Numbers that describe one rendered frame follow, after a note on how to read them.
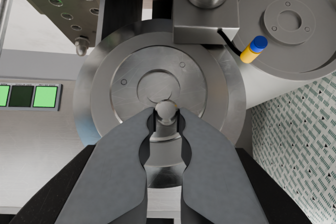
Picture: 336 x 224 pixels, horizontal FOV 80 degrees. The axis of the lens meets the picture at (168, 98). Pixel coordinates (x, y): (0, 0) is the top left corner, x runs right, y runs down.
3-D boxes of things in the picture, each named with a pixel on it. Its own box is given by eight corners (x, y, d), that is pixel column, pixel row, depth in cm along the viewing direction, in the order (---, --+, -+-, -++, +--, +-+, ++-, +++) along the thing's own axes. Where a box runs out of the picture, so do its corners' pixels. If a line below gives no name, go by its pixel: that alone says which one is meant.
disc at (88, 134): (236, 14, 19) (258, 184, 16) (234, 18, 19) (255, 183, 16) (76, 21, 19) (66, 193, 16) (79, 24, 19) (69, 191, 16)
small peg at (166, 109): (182, 114, 12) (162, 126, 12) (179, 119, 15) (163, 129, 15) (170, 94, 12) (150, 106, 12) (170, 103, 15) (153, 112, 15)
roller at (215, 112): (221, 28, 18) (236, 163, 15) (190, 94, 43) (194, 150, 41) (91, 33, 18) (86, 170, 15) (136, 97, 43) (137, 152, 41)
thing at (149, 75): (189, 32, 16) (222, 122, 15) (187, 44, 18) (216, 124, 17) (98, 59, 16) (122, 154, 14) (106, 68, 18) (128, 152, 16)
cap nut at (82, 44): (86, 37, 52) (84, 53, 51) (92, 44, 55) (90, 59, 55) (72, 36, 52) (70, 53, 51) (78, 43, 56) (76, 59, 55)
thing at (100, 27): (115, -98, 23) (99, 53, 19) (141, 22, 46) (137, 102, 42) (110, -98, 23) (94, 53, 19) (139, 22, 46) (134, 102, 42)
